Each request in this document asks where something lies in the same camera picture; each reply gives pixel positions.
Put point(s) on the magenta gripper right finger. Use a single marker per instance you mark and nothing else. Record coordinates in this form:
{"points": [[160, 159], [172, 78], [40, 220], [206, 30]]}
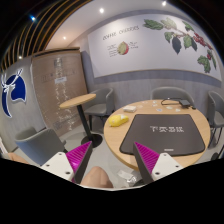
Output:
{"points": [[152, 165]]}

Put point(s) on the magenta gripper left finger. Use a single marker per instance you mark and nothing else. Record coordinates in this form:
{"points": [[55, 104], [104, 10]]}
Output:
{"points": [[70, 166]]}

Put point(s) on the small tall round side table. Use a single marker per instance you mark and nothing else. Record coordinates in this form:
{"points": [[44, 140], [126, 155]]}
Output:
{"points": [[96, 139]]}

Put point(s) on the large black desk mat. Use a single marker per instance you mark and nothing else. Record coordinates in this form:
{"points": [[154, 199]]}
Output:
{"points": [[174, 134]]}

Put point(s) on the grey armchair front left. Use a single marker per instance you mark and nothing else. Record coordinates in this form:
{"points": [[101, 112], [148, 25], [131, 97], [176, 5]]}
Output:
{"points": [[39, 146]]}

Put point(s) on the round wooden table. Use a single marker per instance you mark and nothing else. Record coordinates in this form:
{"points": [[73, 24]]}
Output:
{"points": [[114, 136]]}

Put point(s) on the yellow tissue packet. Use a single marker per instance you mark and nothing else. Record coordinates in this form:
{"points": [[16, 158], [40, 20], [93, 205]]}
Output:
{"points": [[117, 120]]}

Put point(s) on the white tissue box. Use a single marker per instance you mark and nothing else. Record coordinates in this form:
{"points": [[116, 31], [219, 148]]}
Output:
{"points": [[129, 108]]}

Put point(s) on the grey chair behind side table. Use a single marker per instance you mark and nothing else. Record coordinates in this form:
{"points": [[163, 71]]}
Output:
{"points": [[102, 105]]}

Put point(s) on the grey chair behind round table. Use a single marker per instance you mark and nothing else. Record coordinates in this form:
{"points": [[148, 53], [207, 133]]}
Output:
{"points": [[171, 92]]}

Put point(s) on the black power adapter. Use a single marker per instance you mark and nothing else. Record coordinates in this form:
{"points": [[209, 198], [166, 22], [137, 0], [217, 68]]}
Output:
{"points": [[184, 103]]}

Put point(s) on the grey chair at right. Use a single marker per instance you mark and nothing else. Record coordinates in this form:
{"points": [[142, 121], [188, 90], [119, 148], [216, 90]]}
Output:
{"points": [[215, 112]]}

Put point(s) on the blue deer logo sign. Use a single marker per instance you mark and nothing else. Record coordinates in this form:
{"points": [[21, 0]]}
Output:
{"points": [[14, 89]]}

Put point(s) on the wooden wall cabinet panel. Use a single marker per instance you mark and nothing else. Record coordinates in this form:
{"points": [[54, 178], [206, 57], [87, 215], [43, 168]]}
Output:
{"points": [[58, 76]]}

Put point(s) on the coffee cherries wall poster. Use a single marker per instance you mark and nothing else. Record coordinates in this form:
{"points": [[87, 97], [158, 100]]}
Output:
{"points": [[152, 42]]}

